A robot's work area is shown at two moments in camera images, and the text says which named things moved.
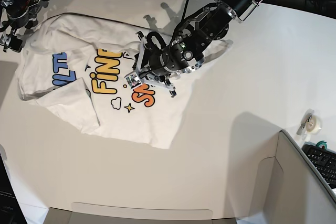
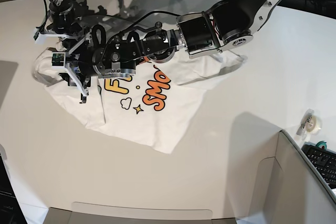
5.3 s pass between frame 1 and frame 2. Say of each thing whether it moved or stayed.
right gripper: moved
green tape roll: stayed
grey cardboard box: stayed
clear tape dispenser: stayed
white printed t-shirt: moved
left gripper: moved
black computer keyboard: stayed
